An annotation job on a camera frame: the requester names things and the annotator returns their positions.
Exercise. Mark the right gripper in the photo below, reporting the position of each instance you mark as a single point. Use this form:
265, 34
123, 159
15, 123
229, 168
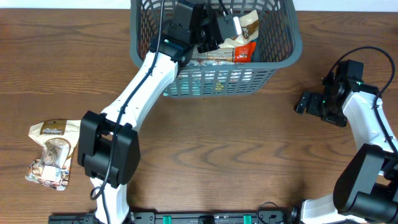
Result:
313, 104

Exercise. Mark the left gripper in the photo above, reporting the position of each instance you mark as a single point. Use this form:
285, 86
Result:
206, 13

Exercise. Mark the pantree snack pouch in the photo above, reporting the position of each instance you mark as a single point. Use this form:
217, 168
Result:
250, 31
58, 139

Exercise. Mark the orange biscuit packet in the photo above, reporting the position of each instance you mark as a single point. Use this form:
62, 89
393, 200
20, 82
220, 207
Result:
242, 54

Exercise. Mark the grey plastic basket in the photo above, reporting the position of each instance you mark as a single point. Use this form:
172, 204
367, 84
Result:
278, 45

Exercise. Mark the mint green wipes pack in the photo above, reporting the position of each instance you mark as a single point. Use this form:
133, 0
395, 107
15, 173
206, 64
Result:
184, 85

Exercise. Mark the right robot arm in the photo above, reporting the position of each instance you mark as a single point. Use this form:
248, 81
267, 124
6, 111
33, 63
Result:
366, 191

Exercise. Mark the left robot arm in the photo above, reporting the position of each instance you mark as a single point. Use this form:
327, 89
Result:
108, 145

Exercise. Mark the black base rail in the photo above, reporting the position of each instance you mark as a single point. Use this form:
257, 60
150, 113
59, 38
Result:
264, 216

